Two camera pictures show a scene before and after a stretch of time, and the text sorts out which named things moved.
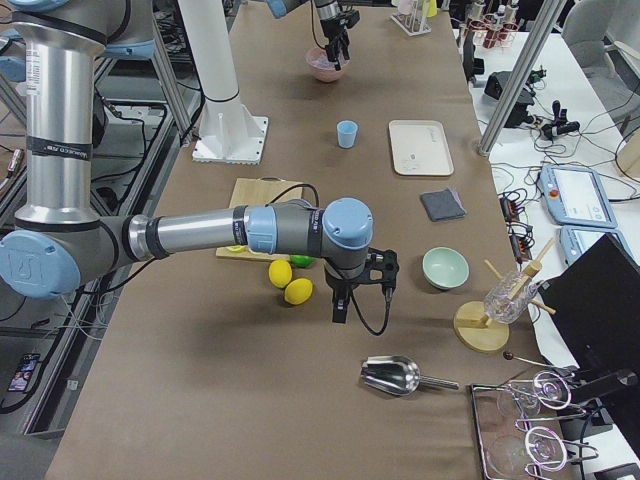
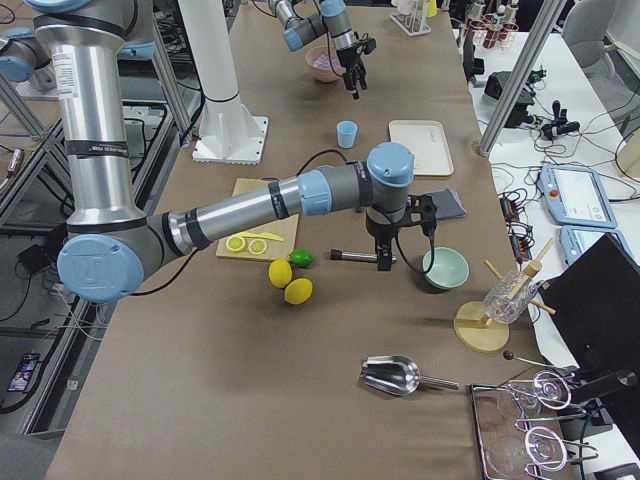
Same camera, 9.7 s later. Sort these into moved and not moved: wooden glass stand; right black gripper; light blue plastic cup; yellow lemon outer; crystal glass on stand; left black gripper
Moved: right black gripper; left black gripper
Not moved: light blue plastic cup; wooden glass stand; yellow lemon outer; crystal glass on stand
